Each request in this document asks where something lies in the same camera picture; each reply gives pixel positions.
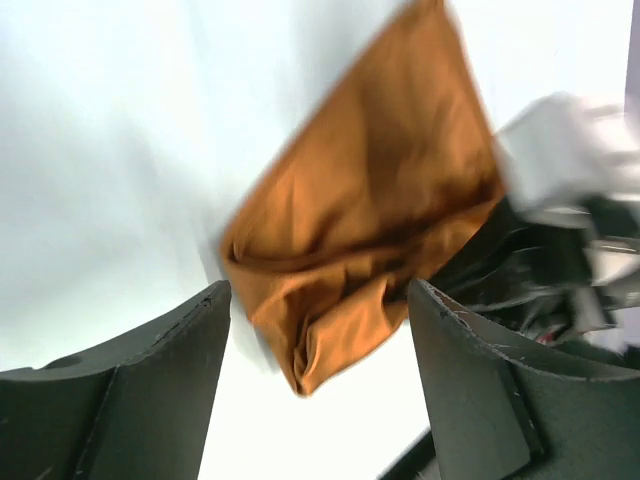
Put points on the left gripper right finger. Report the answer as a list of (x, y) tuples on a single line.
[(502, 406)]

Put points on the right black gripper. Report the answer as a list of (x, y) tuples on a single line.
[(550, 283)]

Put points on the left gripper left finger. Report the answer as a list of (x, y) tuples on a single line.
[(135, 407)]

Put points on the orange satin napkin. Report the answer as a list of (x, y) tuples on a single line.
[(387, 182)]

